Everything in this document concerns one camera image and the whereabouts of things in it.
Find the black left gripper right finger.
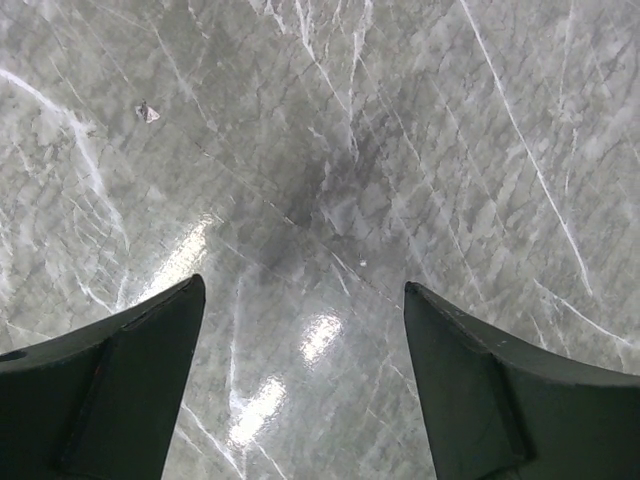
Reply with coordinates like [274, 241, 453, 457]
[404, 282, 639, 479]

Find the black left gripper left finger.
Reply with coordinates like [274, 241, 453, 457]
[1, 274, 206, 479]

